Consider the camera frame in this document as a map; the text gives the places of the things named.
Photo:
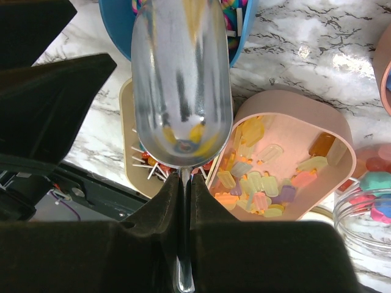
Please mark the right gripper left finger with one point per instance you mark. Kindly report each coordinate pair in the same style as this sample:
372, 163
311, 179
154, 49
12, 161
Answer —
136, 255

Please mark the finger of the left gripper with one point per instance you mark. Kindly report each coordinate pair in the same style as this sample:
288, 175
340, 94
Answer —
29, 27

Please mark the pink tray star candies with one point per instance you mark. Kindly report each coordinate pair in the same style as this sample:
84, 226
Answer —
381, 67

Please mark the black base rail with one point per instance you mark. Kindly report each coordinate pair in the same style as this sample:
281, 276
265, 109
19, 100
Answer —
83, 188

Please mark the beige tray round lollipops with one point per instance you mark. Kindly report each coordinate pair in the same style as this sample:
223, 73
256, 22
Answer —
144, 176

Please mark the pink tray popsicle candies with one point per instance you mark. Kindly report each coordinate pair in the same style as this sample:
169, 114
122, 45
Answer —
285, 155

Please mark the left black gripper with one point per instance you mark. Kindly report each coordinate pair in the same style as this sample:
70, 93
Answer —
42, 110

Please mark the blue tray swirl lollipops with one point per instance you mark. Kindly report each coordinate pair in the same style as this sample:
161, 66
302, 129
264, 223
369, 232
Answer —
119, 15

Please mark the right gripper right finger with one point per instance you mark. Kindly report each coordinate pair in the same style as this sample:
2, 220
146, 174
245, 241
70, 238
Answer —
233, 256

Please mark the gold jar lid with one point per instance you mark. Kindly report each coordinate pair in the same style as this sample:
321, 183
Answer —
323, 214

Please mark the clear plastic jar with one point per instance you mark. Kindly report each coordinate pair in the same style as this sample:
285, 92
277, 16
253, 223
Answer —
362, 203

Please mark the metal candy scoop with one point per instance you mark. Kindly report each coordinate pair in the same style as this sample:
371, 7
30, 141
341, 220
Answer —
182, 96

